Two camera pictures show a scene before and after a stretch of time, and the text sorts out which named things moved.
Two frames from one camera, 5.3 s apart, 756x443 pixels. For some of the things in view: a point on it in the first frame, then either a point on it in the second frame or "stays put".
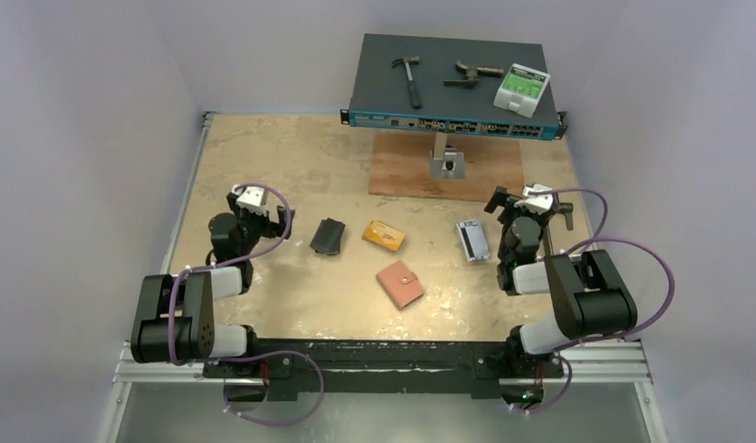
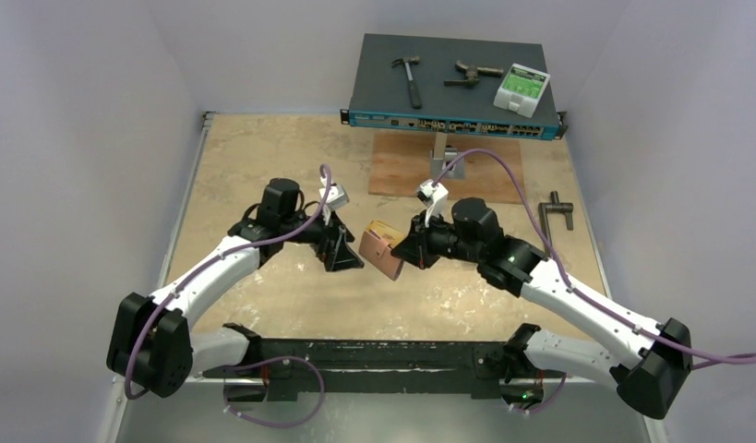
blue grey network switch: (443, 84) stays put
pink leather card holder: (401, 283) -> (378, 252)
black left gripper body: (254, 226) -> (316, 235)
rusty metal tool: (472, 73) stays put
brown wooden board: (401, 163) stays put
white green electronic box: (522, 89) stays put
